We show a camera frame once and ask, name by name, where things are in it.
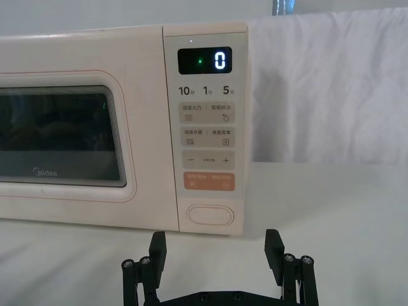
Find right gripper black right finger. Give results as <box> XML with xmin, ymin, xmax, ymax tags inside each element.
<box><xmin>264</xmin><ymin>228</ymin><xmax>319</xmax><ymax>306</ymax></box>

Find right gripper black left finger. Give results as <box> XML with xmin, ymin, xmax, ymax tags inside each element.
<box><xmin>120</xmin><ymin>231</ymin><xmax>168</xmax><ymax>306</ymax></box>

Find white table cloth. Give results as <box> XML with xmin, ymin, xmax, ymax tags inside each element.
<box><xmin>0</xmin><ymin>161</ymin><xmax>408</xmax><ymax>306</ymax></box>

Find oven control panel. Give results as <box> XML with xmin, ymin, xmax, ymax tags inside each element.
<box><xmin>163</xmin><ymin>21</ymin><xmax>249</xmax><ymax>237</ymax></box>

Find white curtain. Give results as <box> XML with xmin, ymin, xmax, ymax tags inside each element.
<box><xmin>248</xmin><ymin>6</ymin><xmax>408</xmax><ymax>165</ymax></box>

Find cream microwave oven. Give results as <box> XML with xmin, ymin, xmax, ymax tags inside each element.
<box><xmin>0</xmin><ymin>20</ymin><xmax>252</xmax><ymax>237</ymax></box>

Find grey striped post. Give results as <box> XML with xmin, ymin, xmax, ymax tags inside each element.
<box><xmin>271</xmin><ymin>0</ymin><xmax>297</xmax><ymax>16</ymax></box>

